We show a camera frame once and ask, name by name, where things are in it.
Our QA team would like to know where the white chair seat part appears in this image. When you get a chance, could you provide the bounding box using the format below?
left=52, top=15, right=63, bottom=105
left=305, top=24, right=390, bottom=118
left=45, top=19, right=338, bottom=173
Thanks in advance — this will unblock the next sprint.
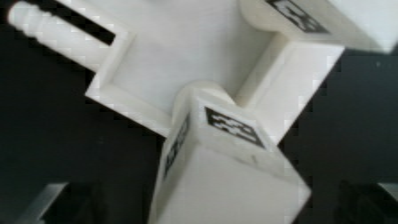
left=6, top=0, right=344, bottom=141

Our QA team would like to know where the white chair leg block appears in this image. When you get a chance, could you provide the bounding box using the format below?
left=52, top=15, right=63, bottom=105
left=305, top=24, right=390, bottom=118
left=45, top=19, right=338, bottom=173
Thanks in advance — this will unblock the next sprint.
left=147, top=81, right=310, bottom=224
left=237, top=0, right=398, bottom=53

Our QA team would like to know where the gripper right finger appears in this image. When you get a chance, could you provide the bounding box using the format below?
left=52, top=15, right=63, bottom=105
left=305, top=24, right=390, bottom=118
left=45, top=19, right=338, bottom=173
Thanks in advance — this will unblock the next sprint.
left=376, top=182, right=398, bottom=202

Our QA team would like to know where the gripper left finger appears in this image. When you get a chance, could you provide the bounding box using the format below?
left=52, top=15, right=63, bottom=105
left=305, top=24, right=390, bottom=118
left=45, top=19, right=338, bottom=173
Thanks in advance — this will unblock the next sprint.
left=13, top=182, right=67, bottom=224

